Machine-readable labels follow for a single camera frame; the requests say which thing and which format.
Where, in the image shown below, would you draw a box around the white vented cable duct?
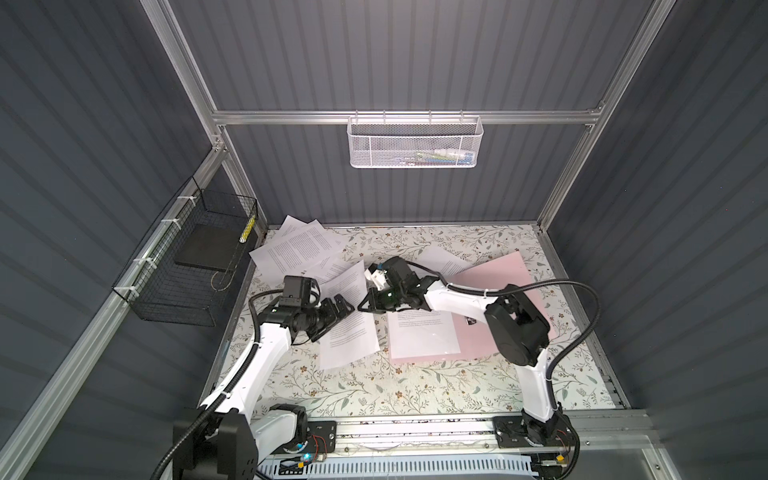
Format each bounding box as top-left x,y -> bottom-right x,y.
259,454 -> 539,479

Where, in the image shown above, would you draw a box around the pink file folder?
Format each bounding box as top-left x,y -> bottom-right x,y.
385,252 -> 533,364

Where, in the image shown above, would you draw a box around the yellow marker pen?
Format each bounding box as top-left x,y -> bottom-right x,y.
239,215 -> 256,244

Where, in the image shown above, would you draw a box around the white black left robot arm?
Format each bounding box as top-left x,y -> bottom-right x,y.
151,276 -> 356,479

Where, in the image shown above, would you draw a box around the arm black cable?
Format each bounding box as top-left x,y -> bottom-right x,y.
148,289 -> 286,480
395,257 -> 602,480

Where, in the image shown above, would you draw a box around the black wire basket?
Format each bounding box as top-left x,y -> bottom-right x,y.
113,182 -> 260,327

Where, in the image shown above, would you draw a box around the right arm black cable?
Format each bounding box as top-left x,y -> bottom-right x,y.
395,257 -> 602,480

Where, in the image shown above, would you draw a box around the pens in white basket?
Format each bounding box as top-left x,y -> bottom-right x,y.
399,148 -> 476,168

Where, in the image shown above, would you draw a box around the floral patterned table mat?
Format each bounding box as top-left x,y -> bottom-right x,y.
212,224 -> 622,417

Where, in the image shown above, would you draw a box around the black foam pad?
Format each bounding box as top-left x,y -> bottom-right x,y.
174,224 -> 243,272

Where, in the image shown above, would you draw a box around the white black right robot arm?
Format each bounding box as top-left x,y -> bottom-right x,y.
357,256 -> 562,445

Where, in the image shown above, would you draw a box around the white wire mesh basket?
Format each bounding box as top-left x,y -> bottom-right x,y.
346,121 -> 484,169

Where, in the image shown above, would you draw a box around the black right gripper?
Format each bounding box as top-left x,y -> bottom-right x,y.
357,288 -> 406,314

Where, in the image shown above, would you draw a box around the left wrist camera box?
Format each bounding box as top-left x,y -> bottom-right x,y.
280,275 -> 321,308

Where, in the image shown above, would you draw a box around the horizontal aluminium frame bar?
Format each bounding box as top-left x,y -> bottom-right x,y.
212,109 -> 602,126

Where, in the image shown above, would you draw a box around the aluminium corner frame post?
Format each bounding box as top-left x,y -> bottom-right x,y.
141,0 -> 258,198

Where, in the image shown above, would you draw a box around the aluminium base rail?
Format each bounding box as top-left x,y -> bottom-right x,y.
307,410 -> 660,458

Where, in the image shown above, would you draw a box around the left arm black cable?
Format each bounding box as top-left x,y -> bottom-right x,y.
148,289 -> 286,480

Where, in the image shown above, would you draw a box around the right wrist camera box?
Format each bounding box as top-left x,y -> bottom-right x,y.
364,262 -> 395,291

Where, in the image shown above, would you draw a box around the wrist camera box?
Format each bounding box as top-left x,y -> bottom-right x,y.
364,262 -> 395,291
280,275 -> 321,308

